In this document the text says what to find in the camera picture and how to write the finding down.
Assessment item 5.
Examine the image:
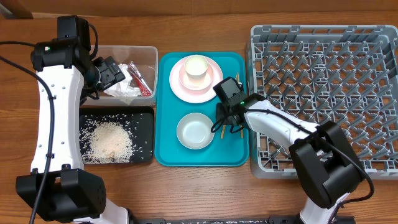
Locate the grey bowl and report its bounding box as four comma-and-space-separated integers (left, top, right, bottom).
177, 113, 215, 150

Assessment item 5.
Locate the white cup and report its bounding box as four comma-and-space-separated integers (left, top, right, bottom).
183, 55, 208, 85

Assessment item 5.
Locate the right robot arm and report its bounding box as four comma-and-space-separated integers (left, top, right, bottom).
211, 93, 368, 223

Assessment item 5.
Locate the black plastic tray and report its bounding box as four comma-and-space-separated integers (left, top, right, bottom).
77, 106, 155, 165

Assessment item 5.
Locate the rice pile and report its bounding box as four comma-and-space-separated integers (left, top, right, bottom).
79, 112, 154, 164

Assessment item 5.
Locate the grey dishwasher rack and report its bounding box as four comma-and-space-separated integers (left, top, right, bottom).
246, 25, 397, 180

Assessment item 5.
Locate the clear plastic bin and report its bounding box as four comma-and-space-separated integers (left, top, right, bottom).
84, 45, 159, 106

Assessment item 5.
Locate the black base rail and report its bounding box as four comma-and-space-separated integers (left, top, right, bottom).
127, 215, 356, 224

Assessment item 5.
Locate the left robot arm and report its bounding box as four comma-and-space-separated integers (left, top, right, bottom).
16, 37, 136, 223

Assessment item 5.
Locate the small pink plate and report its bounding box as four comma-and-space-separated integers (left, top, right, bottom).
179, 63, 214, 91

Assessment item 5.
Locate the red sauce packet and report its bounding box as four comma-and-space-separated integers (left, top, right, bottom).
127, 61, 152, 96

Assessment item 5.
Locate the white tissue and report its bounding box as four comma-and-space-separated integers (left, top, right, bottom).
104, 63, 142, 97

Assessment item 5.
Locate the large white plate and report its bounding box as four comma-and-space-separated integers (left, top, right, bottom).
169, 55, 223, 103

